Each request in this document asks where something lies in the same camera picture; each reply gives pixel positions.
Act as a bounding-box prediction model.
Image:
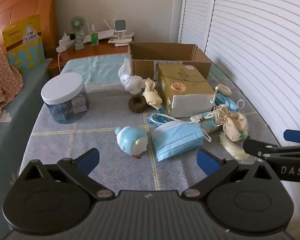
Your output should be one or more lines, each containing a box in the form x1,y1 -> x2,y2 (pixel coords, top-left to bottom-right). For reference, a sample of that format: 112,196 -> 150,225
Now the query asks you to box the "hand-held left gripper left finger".
15,148 -> 115,202

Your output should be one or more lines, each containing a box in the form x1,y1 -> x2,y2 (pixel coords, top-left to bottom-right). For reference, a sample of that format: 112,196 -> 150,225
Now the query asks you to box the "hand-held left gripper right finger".
181,149 -> 282,202

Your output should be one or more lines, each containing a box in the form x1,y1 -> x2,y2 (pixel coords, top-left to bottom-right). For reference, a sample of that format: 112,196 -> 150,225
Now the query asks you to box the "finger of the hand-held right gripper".
283,129 -> 300,145
242,138 -> 300,159

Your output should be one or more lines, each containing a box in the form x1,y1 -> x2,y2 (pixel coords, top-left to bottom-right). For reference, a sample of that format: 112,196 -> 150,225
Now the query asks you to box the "cream tassel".
219,132 -> 251,161

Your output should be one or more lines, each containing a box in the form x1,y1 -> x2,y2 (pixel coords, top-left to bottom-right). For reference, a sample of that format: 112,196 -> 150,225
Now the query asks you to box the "floral drawstring pouch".
215,104 -> 249,143

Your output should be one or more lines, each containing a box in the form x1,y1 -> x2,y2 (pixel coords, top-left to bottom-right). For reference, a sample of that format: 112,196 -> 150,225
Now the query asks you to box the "stack of blue face masks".
150,121 -> 212,162

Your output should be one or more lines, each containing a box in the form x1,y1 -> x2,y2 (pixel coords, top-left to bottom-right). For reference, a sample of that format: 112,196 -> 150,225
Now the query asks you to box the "blue round toy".
114,126 -> 149,159

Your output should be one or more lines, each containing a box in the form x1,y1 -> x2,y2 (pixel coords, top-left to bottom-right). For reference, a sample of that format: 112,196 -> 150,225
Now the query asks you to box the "blue face mask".
214,92 -> 245,112

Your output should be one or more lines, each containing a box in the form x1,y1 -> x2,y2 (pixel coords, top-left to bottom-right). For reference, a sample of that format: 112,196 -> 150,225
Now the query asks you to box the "beige knotted cloth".
142,78 -> 163,110

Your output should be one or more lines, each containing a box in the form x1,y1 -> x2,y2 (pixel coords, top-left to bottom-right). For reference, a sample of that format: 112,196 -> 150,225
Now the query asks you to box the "cardboard box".
128,42 -> 212,81

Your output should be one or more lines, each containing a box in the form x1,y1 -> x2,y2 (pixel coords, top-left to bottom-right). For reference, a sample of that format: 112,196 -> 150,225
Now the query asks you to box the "grey plaid blanket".
17,80 -> 282,193

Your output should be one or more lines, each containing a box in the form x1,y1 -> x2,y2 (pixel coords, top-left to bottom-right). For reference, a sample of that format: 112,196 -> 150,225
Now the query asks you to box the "brown scrunchie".
129,94 -> 149,114

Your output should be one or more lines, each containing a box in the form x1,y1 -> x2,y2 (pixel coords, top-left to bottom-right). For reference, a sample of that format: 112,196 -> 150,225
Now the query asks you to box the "plastic jar with white lid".
41,72 -> 89,124

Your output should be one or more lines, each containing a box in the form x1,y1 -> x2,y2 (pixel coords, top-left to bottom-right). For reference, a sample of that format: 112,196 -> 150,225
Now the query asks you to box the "white knotted cloth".
118,58 -> 147,95

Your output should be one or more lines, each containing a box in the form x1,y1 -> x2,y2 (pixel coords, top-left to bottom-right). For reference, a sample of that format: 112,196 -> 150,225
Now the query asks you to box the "olive wrapped package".
157,63 -> 216,119

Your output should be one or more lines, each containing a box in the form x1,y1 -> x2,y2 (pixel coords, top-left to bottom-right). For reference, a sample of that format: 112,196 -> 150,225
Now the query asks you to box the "teal bed sheet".
0,58 -> 54,178

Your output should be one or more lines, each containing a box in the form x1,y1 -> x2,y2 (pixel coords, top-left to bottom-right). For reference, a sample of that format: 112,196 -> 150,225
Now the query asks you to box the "light blue towel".
59,54 -> 232,87

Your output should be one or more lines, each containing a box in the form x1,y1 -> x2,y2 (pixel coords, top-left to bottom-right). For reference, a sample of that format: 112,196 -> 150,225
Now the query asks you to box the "white louvred closet door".
177,0 -> 218,53
204,0 -> 300,207

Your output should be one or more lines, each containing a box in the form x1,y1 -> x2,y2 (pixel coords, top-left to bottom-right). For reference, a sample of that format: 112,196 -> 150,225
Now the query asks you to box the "wooden nightstand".
48,39 -> 131,77

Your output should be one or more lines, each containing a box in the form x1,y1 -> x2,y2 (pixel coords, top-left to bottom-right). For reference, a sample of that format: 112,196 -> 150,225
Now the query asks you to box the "white power strip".
56,40 -> 77,53

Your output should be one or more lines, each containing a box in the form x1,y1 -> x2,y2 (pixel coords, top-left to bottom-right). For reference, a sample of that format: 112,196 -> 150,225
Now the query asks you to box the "brown floral cloth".
0,47 -> 24,136

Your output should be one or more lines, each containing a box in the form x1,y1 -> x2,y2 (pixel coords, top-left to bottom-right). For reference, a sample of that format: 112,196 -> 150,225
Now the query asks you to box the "white router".
82,17 -> 116,43

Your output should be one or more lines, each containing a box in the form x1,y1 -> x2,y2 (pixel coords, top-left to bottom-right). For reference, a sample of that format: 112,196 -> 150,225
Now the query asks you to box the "white phone stand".
114,30 -> 130,39

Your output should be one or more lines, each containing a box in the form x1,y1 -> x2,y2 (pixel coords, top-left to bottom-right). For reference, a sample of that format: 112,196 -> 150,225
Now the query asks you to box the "yellow snack bag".
2,14 -> 45,74

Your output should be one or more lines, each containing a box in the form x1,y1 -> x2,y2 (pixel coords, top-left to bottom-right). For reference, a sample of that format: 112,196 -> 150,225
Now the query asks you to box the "small green desk fan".
70,15 -> 87,51

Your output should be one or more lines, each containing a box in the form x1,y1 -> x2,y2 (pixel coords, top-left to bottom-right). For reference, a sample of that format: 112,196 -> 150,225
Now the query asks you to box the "wooden headboard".
0,0 -> 62,58

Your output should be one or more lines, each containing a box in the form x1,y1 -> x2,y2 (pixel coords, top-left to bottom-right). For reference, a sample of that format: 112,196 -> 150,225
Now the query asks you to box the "cream fabric ring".
216,84 -> 232,96

